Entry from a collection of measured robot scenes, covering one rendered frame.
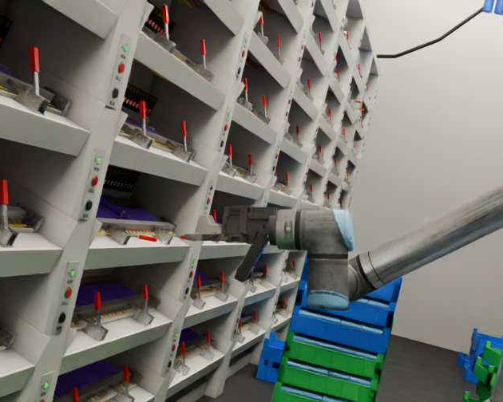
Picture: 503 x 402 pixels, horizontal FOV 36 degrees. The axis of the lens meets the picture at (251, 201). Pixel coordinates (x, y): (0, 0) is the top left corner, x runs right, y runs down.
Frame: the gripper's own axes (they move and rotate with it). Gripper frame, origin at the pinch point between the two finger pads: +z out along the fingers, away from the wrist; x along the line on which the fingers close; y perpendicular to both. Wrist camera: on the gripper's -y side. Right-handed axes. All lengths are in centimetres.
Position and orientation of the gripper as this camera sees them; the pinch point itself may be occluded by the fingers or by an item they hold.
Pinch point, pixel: (191, 238)
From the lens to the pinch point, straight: 176.8
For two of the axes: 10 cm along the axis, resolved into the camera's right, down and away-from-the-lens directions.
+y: 0.1, -10.0, 0.5
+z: -9.8, 0.1, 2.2
